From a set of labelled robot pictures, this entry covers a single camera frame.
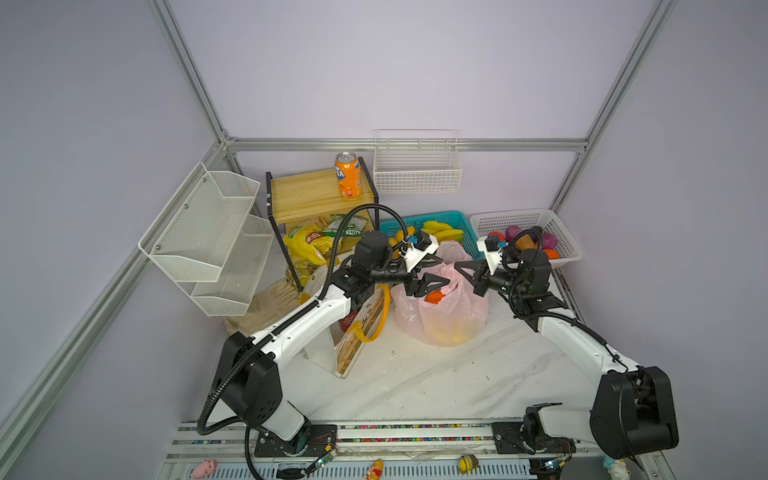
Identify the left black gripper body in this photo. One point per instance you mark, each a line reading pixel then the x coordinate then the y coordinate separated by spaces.
pixel 391 274

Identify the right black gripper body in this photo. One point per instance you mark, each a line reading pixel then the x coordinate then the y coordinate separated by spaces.
pixel 503 281

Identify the red cola can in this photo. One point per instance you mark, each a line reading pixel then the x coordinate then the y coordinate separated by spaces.
pixel 347 321

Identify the pink plastic grocery bag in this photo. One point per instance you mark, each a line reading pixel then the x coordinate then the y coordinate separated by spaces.
pixel 459 317

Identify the white canvas tote bag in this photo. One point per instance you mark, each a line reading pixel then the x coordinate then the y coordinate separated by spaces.
pixel 337 348

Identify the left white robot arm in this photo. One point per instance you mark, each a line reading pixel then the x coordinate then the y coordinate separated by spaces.
pixel 247 385

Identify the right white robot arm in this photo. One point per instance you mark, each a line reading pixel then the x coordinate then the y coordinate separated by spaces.
pixel 632 412

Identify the purple round vegetable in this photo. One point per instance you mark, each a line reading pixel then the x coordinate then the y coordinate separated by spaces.
pixel 549 241

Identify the green snack bag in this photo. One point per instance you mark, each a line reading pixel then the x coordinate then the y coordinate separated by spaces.
pixel 354 227

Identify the white plastic vegetable basket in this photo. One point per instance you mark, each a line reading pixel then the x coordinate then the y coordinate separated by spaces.
pixel 567 246

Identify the yellow chips bag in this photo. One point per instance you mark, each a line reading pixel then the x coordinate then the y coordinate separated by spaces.
pixel 310 241

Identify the orange fruit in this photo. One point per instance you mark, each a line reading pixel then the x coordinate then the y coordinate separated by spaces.
pixel 434 297

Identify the yellow banana bunch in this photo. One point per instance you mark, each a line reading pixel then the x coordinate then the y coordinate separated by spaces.
pixel 442 231

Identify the teal plastic fruit basket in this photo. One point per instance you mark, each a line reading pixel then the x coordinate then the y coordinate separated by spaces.
pixel 450 251

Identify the wooden three-tier shelf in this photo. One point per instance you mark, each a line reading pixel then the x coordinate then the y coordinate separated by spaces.
pixel 290 200

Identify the orange soda can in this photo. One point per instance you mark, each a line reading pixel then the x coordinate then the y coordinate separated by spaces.
pixel 349 174

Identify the white mesh two-tier rack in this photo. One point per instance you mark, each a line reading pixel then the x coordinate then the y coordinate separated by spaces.
pixel 208 241

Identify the white wire wall basket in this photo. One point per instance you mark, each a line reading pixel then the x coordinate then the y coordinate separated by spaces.
pixel 416 161

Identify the aluminium rail base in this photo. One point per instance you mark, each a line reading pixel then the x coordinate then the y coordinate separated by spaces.
pixel 404 398

